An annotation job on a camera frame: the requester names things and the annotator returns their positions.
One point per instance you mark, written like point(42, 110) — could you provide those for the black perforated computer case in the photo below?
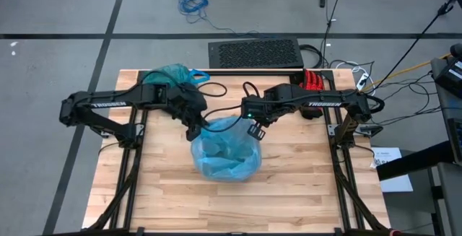
point(260, 52)

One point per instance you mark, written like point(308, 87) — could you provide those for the black aluminium table frame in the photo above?
point(130, 192)

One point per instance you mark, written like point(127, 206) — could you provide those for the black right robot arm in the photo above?
point(325, 102)

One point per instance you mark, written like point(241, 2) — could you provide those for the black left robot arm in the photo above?
point(108, 102)

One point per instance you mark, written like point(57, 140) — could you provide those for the black bar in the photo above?
point(415, 160)

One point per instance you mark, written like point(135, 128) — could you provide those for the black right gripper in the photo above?
point(258, 109)

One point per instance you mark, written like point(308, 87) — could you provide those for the black tripod pole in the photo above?
point(415, 42)

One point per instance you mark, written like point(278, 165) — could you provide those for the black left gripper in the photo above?
point(186, 104)

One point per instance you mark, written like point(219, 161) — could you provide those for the white power strip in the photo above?
point(362, 81)

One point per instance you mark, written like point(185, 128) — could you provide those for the grey desk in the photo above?
point(447, 192)

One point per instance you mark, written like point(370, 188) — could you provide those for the white paper sheet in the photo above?
point(386, 156)

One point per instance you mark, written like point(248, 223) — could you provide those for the light blue trash bag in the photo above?
point(225, 153)

